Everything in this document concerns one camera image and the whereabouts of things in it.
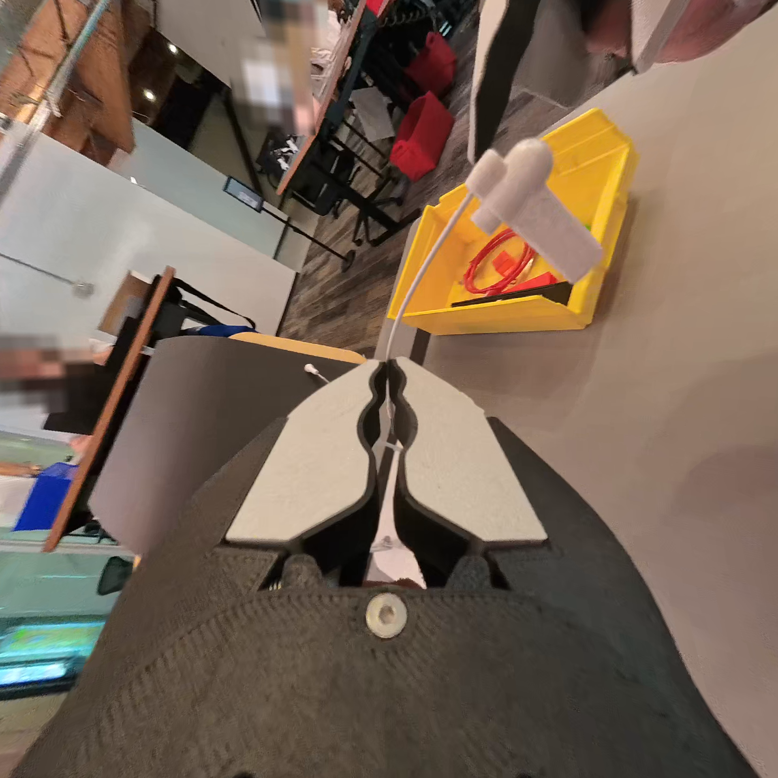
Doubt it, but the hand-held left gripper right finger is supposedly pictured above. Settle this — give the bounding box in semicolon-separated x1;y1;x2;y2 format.
389;357;548;545

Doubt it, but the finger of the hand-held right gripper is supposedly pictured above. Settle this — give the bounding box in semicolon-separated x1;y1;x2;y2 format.
507;0;636;107
467;0;543;165

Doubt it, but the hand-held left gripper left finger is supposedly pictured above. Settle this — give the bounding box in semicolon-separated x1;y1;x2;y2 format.
225;359;390;546

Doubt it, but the yellow plastic bin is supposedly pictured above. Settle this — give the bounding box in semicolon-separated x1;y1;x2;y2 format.
387;108;640;336

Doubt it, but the black remote control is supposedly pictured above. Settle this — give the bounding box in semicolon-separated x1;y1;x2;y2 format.
451;281;573;308

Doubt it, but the person's right hand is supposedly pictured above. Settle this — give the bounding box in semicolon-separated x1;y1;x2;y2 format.
582;0;778;75

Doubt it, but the red fabric bin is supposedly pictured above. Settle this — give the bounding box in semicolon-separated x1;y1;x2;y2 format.
406;32;458;98
389;91;455;182

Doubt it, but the hanging white paper sheet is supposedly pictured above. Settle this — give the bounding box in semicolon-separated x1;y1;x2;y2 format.
349;87;395;143

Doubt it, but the long wooden workbench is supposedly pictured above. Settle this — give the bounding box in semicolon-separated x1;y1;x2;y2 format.
276;0;368;195

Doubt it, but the dark blue bag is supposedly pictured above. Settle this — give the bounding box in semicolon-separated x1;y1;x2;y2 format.
176;282;274;339

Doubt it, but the black office chair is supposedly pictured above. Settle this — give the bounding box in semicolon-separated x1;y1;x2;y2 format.
292;146;420;247

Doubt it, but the black screen stand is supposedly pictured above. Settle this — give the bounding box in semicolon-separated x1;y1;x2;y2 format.
261;203;359;272

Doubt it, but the blue box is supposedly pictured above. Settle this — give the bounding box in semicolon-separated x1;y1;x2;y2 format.
13;462;77;532

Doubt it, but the red cable coil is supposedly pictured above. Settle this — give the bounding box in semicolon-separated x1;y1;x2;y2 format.
463;230;537;295

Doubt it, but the wooden table black frame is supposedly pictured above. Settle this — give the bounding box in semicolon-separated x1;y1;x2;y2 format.
43;265;177;553

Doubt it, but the small wall screen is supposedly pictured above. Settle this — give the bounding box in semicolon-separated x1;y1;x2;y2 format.
223;176;265;214

